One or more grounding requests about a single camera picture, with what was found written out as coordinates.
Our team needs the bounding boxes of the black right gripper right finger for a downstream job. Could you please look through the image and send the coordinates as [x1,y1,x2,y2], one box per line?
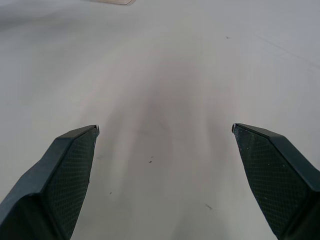
[231,122,320,240]

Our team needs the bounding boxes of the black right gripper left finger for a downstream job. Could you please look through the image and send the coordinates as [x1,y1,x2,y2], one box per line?
[0,124,100,240]

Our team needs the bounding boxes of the light wooden letter tray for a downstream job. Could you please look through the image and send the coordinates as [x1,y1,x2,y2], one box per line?
[80,0,136,6]

